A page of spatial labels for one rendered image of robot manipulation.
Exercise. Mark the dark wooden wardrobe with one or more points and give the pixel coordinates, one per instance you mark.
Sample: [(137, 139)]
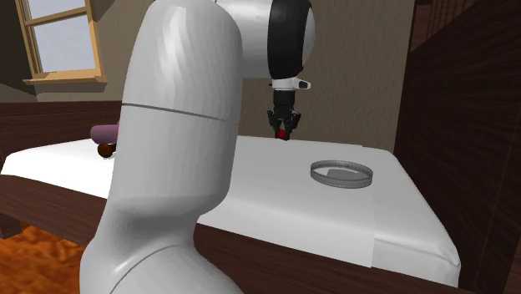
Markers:
[(460, 122)]

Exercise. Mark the window with light wooden frame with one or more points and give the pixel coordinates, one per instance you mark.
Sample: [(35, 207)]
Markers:
[(61, 36)]

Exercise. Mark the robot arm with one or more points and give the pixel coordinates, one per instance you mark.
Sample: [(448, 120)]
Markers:
[(175, 134)]

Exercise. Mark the purple cylinder pillow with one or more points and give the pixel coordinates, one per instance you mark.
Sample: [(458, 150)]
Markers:
[(104, 133)]

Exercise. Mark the small red object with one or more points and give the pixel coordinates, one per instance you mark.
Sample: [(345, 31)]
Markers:
[(281, 133)]

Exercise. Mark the dark brown ball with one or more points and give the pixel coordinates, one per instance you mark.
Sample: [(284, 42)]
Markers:
[(106, 150)]

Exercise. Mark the grey round shallow dish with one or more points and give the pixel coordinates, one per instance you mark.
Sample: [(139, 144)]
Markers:
[(358, 181)]

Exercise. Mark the dark wooden bed white mattress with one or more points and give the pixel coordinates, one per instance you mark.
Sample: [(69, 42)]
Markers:
[(285, 199)]

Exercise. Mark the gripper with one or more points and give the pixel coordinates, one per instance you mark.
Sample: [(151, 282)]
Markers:
[(283, 99)]

